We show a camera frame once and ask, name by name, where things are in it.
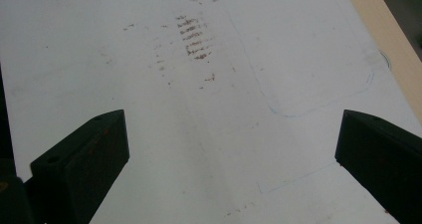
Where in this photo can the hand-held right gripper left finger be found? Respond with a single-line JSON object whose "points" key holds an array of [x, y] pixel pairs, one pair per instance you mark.
{"points": [[83, 164]]}

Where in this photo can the white paper sheet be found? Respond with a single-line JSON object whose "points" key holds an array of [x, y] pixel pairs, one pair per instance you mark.
{"points": [[212, 134]]}

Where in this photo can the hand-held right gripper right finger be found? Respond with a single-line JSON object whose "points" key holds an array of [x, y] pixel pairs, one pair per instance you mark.
{"points": [[381, 157]]}

